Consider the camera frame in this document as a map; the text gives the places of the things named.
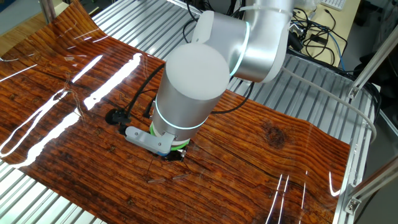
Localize round metal post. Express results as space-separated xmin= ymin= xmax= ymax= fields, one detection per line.
xmin=39 ymin=0 xmax=57 ymax=24

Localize blue cable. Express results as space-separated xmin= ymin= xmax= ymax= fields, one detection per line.
xmin=328 ymin=30 xmax=346 ymax=71

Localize aluminium frame bar with bracket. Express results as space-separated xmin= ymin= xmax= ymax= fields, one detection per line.
xmin=344 ymin=161 xmax=398 ymax=215

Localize glossy wood-grain mat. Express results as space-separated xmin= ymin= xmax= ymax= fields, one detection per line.
xmin=0 ymin=0 xmax=351 ymax=224

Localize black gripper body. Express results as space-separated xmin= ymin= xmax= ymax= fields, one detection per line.
xmin=166 ymin=146 xmax=189 ymax=162

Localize black tangled desk cables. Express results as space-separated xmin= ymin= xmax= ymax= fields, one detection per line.
xmin=290 ymin=7 xmax=349 ymax=66

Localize green flange ring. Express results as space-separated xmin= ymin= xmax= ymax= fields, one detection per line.
xmin=149 ymin=124 xmax=191 ymax=152

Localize white keyboard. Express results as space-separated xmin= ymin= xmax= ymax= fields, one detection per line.
xmin=320 ymin=0 xmax=346 ymax=11

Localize black cable from wrist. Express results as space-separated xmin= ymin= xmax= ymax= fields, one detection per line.
xmin=211 ymin=81 xmax=255 ymax=114

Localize light wooden desk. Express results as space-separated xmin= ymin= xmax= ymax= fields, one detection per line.
xmin=292 ymin=0 xmax=361 ymax=68

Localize thin wire rimless glasses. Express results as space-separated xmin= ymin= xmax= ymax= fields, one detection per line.
xmin=145 ymin=157 xmax=192 ymax=185

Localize black camera on tripod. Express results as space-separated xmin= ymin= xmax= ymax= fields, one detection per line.
xmin=287 ymin=23 xmax=305 ymax=52

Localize slanted aluminium frame post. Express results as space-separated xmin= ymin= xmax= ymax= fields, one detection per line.
xmin=348 ymin=23 xmax=398 ymax=100

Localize black fabric bag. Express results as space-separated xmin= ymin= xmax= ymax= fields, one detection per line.
xmin=354 ymin=52 xmax=398 ymax=110

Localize black camera cable with ferrite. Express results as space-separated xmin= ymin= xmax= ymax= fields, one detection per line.
xmin=104 ymin=62 xmax=167 ymax=135

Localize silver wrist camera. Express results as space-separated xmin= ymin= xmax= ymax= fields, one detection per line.
xmin=124 ymin=126 xmax=175 ymax=156

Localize black looped cable bundle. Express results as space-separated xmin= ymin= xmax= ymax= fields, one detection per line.
xmin=182 ymin=0 xmax=200 ymax=44

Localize grey cable with metal plug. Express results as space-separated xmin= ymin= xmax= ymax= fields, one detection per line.
xmin=281 ymin=65 xmax=377 ymax=144

